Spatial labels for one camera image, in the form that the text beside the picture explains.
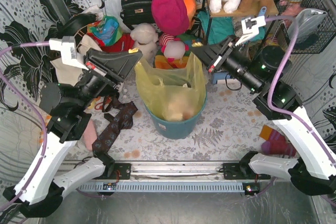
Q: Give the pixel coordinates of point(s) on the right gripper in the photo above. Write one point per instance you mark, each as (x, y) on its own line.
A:
(219, 57)

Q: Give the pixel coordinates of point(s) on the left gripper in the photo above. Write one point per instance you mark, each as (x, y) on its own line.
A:
(95, 66)

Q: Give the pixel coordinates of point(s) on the yellow trash bag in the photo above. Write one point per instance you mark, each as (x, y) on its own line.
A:
(172, 95)

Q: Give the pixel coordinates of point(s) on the teal trash bin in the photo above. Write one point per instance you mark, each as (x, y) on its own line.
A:
(176, 130)

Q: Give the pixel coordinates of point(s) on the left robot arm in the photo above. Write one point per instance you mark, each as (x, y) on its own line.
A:
(41, 191)

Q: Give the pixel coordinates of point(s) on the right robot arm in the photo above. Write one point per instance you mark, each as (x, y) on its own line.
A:
(312, 168)

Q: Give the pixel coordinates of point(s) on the colourful printed bag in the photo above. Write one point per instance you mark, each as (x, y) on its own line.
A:
(105, 32)

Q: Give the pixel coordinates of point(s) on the rainbow striped bag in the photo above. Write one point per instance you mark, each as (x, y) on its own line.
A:
(161, 62)

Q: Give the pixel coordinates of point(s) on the cream canvas tote bag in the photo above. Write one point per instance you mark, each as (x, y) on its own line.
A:
(68, 74)

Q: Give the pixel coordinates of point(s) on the magenta fabric bag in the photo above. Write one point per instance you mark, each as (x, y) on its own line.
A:
(170, 16)

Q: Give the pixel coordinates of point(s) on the red cloth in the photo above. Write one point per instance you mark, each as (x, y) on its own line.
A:
(123, 44)

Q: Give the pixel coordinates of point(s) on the teal folded cloth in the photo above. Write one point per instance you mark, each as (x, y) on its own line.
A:
(221, 27)

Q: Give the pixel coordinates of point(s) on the pink white plush doll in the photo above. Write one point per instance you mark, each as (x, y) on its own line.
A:
(172, 48)

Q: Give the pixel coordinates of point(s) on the orange plush toy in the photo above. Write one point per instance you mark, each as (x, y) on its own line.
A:
(191, 10)

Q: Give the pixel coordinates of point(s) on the black leather handbag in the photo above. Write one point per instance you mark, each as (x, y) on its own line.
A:
(135, 12)

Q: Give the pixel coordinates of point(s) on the brown patterned necktie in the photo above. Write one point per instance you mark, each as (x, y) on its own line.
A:
(120, 117)

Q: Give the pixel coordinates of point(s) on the wooden metal shelf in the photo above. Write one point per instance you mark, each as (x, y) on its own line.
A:
(253, 11)

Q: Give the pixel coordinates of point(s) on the pink cloth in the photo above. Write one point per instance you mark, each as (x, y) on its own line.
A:
(89, 135)

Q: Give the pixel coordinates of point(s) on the silver foil pouch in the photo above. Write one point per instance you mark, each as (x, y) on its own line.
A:
(308, 21)

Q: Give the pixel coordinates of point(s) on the purple red sock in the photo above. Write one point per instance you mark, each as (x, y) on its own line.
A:
(275, 143)

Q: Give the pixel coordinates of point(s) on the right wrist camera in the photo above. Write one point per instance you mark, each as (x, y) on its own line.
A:
(250, 28)

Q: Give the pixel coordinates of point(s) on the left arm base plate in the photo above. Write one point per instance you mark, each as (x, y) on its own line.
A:
(120, 171)

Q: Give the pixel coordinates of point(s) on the black wire basket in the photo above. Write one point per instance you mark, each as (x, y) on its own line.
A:
(316, 42)

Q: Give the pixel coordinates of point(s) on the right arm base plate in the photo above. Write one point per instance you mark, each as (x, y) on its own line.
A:
(233, 171)

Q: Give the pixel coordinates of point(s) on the aluminium front rail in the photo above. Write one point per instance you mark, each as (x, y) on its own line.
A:
(178, 169)

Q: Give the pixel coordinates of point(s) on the grey cable duct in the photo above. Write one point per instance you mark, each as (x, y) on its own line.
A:
(162, 187)

